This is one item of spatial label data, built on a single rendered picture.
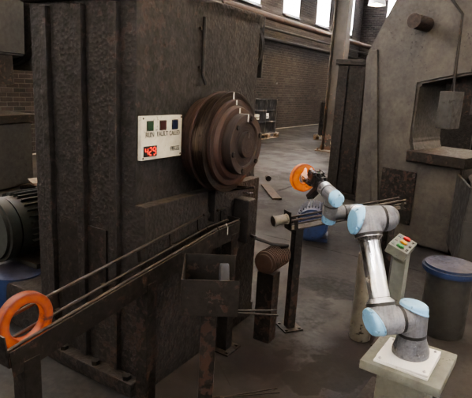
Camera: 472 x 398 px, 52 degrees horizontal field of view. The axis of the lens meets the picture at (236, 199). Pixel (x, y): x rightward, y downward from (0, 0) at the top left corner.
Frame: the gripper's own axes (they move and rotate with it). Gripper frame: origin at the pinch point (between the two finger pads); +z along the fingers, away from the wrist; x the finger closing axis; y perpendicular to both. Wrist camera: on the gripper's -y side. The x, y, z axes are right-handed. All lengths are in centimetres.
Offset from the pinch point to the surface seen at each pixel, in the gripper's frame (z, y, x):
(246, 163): -17, 15, 45
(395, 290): -51, -46, -42
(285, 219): -9.2, -22.7, 10.8
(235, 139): -21, 28, 54
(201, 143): -23, 27, 70
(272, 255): -23.2, -36.1, 22.3
